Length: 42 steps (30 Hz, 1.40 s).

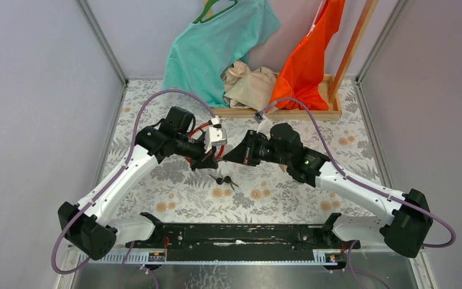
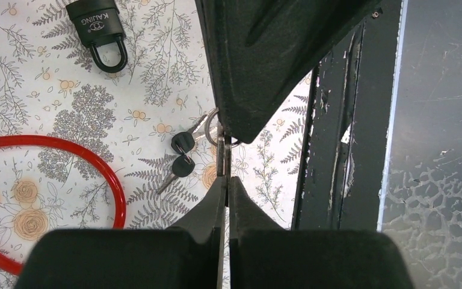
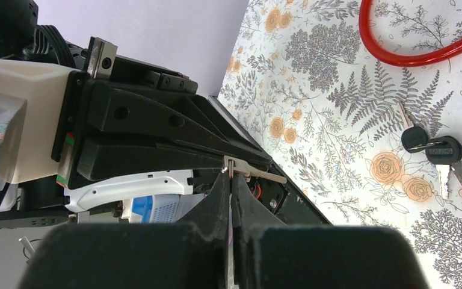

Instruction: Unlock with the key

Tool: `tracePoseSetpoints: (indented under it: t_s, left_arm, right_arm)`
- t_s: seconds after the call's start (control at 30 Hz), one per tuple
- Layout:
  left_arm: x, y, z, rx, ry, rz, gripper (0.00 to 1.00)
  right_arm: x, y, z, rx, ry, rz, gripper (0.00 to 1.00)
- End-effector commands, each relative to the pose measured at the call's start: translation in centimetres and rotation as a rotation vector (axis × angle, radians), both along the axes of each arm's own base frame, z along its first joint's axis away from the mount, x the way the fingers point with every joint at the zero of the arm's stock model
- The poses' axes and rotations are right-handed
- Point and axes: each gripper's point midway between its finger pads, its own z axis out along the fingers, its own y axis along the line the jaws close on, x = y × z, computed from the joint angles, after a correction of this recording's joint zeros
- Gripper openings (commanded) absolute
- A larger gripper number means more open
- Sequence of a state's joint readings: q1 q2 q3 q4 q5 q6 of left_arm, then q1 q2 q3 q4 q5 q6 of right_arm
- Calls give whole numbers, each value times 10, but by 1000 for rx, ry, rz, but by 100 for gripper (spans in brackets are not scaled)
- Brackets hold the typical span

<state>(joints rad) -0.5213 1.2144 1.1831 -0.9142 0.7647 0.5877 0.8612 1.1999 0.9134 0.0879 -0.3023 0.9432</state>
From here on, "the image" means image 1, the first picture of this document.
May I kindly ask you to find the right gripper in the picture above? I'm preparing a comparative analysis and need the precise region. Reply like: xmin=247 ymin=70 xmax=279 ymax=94
xmin=223 ymin=130 xmax=290 ymax=167

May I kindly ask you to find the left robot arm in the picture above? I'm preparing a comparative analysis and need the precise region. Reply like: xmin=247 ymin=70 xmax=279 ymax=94
xmin=58 ymin=107 xmax=227 ymax=260

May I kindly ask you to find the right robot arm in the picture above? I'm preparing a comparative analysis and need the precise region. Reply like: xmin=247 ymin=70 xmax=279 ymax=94
xmin=223 ymin=123 xmax=433 ymax=258

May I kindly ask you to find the black-headed key pair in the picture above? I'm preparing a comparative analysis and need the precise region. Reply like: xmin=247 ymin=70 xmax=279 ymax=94
xmin=210 ymin=175 xmax=239 ymax=190

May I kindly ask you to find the beige cloth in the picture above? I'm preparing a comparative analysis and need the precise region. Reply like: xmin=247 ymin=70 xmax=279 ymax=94
xmin=221 ymin=60 xmax=279 ymax=111

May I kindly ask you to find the orange t-shirt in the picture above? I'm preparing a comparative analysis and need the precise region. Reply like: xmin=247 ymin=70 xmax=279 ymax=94
xmin=270 ymin=0 xmax=345 ymax=111

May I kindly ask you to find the wooden rack base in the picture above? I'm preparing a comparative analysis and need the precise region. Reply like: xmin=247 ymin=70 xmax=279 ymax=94
xmin=212 ymin=74 xmax=343 ymax=121

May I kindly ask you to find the teal t-shirt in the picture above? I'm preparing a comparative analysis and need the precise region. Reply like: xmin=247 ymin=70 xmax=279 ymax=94
xmin=163 ymin=1 xmax=280 ymax=108

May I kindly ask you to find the green hanger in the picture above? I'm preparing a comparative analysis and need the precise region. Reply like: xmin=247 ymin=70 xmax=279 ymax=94
xmin=192 ymin=0 xmax=239 ymax=24

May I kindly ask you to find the wooden rack pole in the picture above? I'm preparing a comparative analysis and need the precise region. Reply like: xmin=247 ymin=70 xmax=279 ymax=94
xmin=327 ymin=0 xmax=378 ymax=104

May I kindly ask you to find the red cable lock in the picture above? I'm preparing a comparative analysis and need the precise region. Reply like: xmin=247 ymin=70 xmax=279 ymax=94
xmin=188 ymin=122 xmax=225 ymax=169

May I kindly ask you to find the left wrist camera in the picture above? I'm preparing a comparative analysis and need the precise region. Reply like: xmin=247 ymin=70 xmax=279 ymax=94
xmin=206 ymin=116 xmax=227 ymax=147

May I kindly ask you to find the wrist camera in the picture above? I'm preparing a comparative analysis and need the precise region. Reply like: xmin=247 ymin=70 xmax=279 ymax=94
xmin=206 ymin=116 xmax=227 ymax=147
xmin=254 ymin=111 xmax=273 ymax=136

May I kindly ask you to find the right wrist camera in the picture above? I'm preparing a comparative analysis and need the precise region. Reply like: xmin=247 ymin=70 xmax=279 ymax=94
xmin=254 ymin=111 xmax=273 ymax=136

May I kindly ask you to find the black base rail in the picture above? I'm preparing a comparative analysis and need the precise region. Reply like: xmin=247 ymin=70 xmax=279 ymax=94
xmin=126 ymin=223 xmax=360 ymax=263

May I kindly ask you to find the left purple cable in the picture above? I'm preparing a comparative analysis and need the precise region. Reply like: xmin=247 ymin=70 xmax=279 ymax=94
xmin=51 ymin=89 xmax=220 ymax=289

